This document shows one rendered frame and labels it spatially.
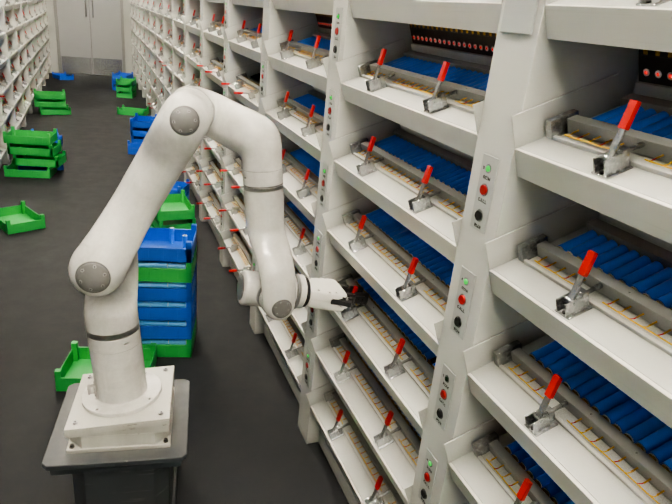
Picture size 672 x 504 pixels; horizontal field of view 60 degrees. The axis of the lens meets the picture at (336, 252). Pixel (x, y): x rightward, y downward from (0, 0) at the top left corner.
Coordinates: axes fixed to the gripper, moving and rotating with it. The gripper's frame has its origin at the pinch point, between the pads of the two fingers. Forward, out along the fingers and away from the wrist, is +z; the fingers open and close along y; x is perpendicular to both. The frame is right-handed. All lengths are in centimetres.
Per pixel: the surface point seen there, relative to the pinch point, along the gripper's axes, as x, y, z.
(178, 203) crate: -47, -214, -12
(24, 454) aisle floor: -73, -33, -76
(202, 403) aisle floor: -65, -44, -23
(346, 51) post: 58, -16, -12
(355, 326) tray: -6.6, 5.1, -1.1
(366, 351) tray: -7.4, 15.9, -2.6
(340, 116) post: 42.1, -15.9, -9.7
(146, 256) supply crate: -26, -78, -44
